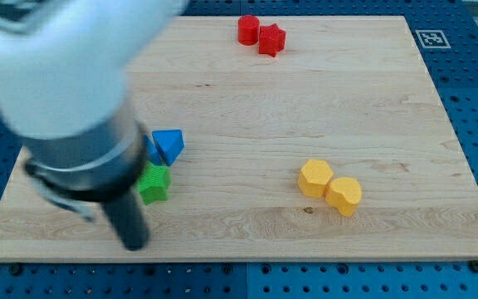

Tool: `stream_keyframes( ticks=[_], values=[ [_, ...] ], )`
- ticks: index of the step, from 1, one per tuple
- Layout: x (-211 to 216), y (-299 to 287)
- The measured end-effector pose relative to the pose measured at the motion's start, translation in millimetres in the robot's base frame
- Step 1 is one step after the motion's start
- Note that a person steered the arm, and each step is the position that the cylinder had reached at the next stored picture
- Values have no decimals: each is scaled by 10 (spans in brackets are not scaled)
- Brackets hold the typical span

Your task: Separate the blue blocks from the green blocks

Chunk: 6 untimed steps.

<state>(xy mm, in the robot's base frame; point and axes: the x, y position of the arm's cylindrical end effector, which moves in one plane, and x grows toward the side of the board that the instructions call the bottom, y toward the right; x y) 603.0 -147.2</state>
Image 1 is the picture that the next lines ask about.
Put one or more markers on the yellow hexagon block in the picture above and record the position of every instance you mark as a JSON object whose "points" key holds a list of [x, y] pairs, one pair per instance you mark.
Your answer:
{"points": [[314, 177]]}

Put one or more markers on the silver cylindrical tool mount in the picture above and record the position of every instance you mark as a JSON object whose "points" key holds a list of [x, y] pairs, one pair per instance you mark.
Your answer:
{"points": [[87, 158]]}

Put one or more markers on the blue block behind arm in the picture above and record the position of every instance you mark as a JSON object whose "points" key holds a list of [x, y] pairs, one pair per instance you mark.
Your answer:
{"points": [[153, 155]]}

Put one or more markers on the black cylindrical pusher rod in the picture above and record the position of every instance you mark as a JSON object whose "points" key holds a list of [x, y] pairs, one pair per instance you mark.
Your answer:
{"points": [[127, 219]]}

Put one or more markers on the yellow heart block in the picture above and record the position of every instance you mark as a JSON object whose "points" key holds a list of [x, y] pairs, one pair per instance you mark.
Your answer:
{"points": [[345, 194]]}

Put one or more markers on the red cylinder block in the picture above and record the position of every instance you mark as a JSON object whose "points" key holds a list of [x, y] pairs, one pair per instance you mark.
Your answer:
{"points": [[248, 30]]}

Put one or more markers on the light wooden board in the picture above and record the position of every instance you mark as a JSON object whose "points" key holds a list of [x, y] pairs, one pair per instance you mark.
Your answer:
{"points": [[353, 91]]}

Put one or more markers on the green star block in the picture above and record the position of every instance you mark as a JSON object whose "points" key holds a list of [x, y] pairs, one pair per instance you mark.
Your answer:
{"points": [[153, 183]]}

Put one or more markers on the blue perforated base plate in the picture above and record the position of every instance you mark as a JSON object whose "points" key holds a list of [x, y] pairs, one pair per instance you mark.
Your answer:
{"points": [[455, 74]]}

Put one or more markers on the blue triangular block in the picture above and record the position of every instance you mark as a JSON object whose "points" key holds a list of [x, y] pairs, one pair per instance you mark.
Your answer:
{"points": [[169, 143]]}

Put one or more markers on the red star block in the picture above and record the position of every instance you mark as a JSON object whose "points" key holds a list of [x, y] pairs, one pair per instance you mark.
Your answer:
{"points": [[271, 40]]}

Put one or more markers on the white fiducial marker tag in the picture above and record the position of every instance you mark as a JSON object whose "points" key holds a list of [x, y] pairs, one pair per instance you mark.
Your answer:
{"points": [[432, 39]]}

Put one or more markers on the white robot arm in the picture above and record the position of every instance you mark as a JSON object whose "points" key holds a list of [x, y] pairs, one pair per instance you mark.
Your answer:
{"points": [[64, 93]]}

